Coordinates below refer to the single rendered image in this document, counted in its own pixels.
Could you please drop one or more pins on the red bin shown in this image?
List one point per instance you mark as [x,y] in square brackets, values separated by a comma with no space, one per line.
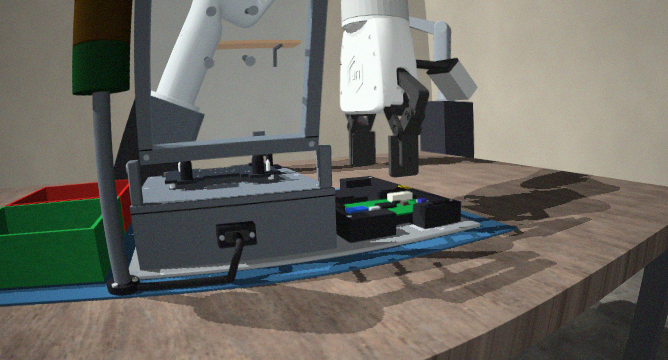
[77,191]

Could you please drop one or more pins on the green circuit board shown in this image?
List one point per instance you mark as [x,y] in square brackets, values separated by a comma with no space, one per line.
[402,207]

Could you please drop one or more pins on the green bin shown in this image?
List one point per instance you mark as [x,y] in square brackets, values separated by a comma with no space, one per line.
[77,255]

